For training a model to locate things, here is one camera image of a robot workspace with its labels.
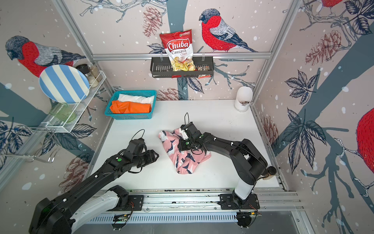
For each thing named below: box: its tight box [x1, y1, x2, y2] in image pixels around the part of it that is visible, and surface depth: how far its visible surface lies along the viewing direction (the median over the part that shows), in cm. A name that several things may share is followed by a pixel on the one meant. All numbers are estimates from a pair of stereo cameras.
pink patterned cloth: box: [158, 128, 212, 175], surface depth 87 cm
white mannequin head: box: [234, 85, 254, 113], surface depth 112 cm
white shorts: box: [117, 93, 155, 106], surface depth 116 cm
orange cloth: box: [110, 100, 152, 114], surface depth 109 cm
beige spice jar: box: [89, 65, 103, 89], surface depth 87 cm
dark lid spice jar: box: [75, 63, 92, 78], surface depth 81 cm
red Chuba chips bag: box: [159, 29, 196, 72], surface depth 83 cm
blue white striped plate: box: [38, 64, 91, 104], surface depth 74 cm
